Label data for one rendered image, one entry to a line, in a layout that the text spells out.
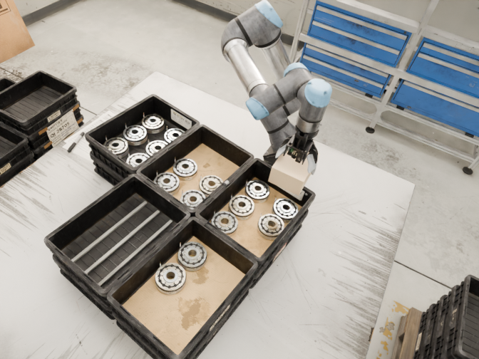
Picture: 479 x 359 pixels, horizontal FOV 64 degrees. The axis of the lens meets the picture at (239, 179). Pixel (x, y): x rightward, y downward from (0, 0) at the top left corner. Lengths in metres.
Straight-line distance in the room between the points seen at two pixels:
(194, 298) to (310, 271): 0.51
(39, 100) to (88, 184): 0.97
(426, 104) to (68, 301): 2.74
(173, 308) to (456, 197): 2.49
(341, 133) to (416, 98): 0.62
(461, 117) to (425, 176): 0.50
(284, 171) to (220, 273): 0.42
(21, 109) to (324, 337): 2.06
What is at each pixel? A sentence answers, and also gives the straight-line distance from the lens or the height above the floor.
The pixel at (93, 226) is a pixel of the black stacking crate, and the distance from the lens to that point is 1.52.
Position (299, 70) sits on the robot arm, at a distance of 1.22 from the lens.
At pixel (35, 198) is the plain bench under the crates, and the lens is 1.82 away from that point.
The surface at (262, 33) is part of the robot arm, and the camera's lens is 1.50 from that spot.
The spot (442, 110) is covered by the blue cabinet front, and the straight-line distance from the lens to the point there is 3.29.
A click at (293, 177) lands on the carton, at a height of 1.12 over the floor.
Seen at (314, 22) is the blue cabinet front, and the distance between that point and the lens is 3.18.
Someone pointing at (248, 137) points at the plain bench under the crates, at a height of 0.70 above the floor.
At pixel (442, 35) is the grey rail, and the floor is 0.93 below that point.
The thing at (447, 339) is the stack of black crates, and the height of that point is 0.49.
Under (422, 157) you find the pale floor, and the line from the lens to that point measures 3.48.
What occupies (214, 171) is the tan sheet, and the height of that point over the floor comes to 0.83.
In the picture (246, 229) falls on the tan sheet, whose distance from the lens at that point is 1.49.
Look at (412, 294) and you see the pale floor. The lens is 2.63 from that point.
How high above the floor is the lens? 2.06
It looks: 49 degrees down
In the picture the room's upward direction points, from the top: 10 degrees clockwise
